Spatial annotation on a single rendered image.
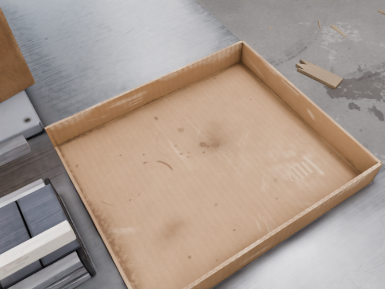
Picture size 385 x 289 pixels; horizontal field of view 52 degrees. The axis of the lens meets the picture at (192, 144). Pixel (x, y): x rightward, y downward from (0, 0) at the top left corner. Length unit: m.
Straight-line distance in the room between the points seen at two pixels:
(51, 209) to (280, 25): 1.83
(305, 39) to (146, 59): 1.50
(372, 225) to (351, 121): 1.26
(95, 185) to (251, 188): 0.19
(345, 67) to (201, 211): 1.57
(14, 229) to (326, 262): 0.32
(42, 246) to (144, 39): 0.40
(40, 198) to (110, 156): 0.11
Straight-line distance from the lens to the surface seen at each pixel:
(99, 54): 0.65
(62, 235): 0.37
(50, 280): 0.41
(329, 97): 1.80
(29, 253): 0.38
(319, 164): 0.51
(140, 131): 0.52
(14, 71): 0.58
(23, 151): 0.39
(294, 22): 2.16
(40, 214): 0.43
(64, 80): 0.63
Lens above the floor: 1.24
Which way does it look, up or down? 53 degrees down
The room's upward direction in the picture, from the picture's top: 2 degrees counter-clockwise
